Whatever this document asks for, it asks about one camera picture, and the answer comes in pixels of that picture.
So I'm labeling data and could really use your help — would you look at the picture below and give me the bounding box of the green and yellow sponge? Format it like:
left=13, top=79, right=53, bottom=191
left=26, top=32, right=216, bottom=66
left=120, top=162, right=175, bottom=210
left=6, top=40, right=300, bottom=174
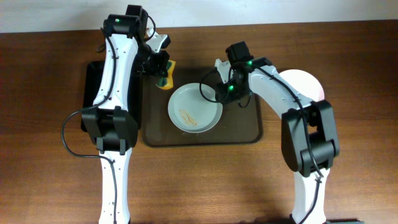
left=156, top=60, right=176, bottom=90

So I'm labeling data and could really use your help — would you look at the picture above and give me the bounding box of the pale blue plate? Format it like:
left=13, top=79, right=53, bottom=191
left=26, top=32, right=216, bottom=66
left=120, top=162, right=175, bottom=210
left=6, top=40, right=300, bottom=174
left=167, top=83, right=223, bottom=133

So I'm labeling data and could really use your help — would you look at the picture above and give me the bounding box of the white plate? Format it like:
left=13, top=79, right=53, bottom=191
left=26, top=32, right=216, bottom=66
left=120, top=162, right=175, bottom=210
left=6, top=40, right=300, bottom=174
left=279, top=69, right=325, bottom=101

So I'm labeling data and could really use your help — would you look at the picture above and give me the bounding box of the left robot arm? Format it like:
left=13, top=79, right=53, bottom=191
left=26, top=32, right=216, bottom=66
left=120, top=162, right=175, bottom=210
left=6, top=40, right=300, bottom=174
left=82, top=5, right=175, bottom=223

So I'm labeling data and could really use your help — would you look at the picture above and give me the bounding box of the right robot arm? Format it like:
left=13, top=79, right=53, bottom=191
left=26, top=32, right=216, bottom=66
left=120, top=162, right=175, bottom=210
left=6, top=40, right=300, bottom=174
left=215, top=42, right=340, bottom=223

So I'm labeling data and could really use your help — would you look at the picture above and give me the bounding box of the brown plastic serving tray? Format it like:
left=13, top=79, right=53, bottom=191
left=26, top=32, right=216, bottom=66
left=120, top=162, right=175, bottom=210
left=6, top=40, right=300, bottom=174
left=141, top=67, right=262, bottom=147

